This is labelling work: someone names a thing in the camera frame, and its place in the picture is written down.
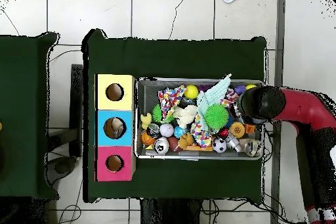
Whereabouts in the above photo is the large green spiky ball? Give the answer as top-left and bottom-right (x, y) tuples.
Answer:
(204, 104), (230, 130)

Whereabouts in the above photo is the clear plastic water bottle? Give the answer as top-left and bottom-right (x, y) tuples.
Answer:
(111, 122), (125, 139)

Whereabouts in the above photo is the clear mesh bin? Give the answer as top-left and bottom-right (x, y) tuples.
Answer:
(135, 77), (264, 161)

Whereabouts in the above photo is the wooden box with three holes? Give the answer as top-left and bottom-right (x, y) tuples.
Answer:
(94, 74), (137, 183)

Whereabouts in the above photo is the colourful dotted cloth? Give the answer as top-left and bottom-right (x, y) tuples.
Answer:
(156, 84), (188, 122)

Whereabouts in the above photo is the brown plush bear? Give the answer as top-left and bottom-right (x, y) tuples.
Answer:
(177, 132), (194, 149)

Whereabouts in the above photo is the silver drink can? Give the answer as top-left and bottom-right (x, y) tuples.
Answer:
(153, 136), (170, 154)

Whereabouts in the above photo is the mint green knitted cloth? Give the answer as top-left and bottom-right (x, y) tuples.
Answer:
(196, 74), (232, 130)

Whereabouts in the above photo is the dark green tablecloth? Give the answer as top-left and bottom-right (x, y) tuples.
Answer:
(83, 28), (267, 204)

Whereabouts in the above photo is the black and white soccer ball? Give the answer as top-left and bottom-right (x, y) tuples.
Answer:
(211, 137), (228, 154)

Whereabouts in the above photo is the toy burger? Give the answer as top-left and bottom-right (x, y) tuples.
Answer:
(229, 122), (245, 139)

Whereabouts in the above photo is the silver plastic toy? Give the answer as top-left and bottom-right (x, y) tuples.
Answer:
(225, 133), (242, 153)

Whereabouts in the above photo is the green covered side table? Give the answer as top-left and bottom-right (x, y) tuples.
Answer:
(0, 32), (60, 200)

